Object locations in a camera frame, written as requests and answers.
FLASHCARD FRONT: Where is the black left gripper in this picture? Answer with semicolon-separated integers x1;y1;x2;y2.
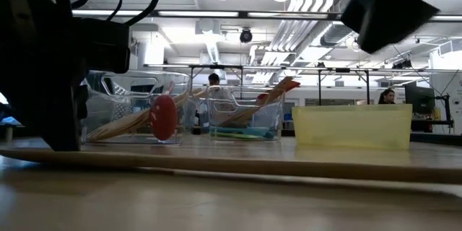
0;0;90;152

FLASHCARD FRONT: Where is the red slotted spoon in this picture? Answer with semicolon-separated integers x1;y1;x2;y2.
149;81;178;142

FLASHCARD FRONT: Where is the thin blue silicone spatula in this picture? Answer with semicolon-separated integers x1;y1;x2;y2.
211;126;276;139

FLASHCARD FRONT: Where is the wooden spatula with handle hole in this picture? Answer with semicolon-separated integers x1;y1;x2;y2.
0;147;462;186

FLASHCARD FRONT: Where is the metal box grater teal trim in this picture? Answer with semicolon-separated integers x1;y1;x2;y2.
106;81;134;122

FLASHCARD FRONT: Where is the clear plastic bin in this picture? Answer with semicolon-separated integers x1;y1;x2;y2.
81;69;193;145
205;84;287;142

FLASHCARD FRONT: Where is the person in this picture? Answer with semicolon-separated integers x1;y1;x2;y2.
376;87;397;105
206;72;222;90

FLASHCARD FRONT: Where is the black computer monitor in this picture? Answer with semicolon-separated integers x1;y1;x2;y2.
404;84;437;115

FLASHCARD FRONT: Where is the yellow translucent plastic bin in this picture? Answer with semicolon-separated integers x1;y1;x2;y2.
291;103;414;152

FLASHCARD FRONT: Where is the LED light bar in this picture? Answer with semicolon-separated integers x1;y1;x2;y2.
71;9;462;22

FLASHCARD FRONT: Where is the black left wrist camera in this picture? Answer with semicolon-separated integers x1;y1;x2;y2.
71;17;131;76

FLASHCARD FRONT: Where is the black background workstation frame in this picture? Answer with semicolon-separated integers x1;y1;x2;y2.
144;63;462;106

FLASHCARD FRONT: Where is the black ceiling camera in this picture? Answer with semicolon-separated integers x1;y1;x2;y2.
239;27;254;44

